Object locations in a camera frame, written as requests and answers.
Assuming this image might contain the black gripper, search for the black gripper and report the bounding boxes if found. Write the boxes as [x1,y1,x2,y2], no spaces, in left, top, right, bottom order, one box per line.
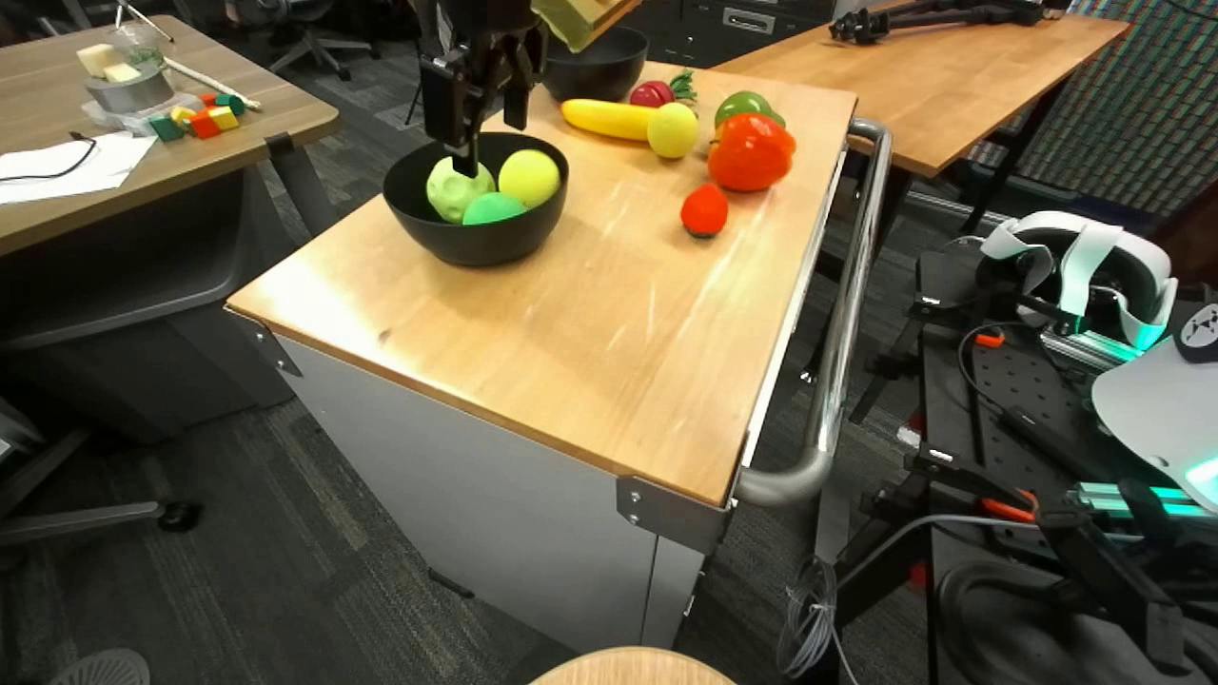
[418,0,549,180]

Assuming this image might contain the white VR headset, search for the white VR headset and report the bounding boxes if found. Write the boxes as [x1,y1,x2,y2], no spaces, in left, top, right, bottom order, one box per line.
[976,207,1183,372]

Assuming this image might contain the black tripod device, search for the black tripod device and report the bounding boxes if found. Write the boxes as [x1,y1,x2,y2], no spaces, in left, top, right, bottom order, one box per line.
[825,0,1052,48]

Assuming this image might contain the dark ribbed panel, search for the dark ribbed panel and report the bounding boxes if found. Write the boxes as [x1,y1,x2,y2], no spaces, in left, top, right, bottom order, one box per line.
[1014,0,1218,223]

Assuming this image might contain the green toy pear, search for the green toy pear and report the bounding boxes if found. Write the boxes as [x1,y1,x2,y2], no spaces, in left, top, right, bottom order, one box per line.
[712,86,788,133]

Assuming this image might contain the wooden office desk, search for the wooden office desk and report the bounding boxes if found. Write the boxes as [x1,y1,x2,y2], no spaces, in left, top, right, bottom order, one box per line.
[0,13,343,450]

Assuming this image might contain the round wooden stool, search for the round wooden stool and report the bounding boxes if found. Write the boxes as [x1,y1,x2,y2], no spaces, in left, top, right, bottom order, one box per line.
[528,644,739,685]

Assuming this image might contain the yellow toy banana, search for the yellow toy banana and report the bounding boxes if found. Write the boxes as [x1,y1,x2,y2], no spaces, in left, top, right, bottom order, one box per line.
[559,94,663,146]

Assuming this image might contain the light green toy cabbage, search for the light green toy cabbage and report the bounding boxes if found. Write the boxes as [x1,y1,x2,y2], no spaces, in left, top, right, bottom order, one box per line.
[424,153,504,230]

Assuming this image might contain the white cart wooden top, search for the white cart wooden top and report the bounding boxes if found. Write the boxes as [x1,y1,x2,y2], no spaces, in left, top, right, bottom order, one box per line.
[226,58,900,660]

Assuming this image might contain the orange handled clamp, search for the orange handled clamp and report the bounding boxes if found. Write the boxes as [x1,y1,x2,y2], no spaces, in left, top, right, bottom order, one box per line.
[976,492,1042,525]

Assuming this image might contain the metal cart handle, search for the metal cart handle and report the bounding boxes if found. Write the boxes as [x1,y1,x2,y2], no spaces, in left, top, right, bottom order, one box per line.
[734,118,896,514]

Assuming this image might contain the black equipment case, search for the black equipment case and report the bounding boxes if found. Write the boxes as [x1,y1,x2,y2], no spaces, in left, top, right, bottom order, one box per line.
[634,0,843,72]

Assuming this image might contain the white paper sheets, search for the white paper sheets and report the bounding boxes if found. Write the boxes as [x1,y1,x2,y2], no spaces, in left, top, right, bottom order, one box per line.
[0,129,162,209]

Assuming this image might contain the white curved device housing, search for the white curved device housing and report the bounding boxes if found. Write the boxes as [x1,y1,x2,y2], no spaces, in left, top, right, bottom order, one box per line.
[1089,334,1218,517]

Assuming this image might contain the thin white rod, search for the thin white rod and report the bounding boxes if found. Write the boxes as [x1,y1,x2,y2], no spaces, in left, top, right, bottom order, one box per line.
[162,54,266,115]

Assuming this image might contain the red toy radish green leaves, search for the red toy radish green leaves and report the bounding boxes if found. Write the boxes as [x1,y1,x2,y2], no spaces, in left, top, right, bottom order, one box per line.
[624,70,700,115]

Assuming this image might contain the plain wooden table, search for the plain wooden table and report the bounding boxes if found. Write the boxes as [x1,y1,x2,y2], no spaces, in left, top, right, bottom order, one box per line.
[712,5,1135,252]

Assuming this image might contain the black office chair base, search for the black office chair base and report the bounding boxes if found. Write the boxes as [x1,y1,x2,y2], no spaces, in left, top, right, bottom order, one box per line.
[0,396,205,548]

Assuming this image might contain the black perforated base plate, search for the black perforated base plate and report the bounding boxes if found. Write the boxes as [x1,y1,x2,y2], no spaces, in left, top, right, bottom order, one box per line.
[919,241,1218,685]

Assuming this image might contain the green toy ball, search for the green toy ball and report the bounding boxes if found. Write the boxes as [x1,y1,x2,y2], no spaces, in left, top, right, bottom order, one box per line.
[460,189,528,233]

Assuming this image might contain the clear plastic container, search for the clear plastic container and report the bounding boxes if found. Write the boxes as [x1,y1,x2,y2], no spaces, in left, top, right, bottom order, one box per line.
[78,23,179,118]

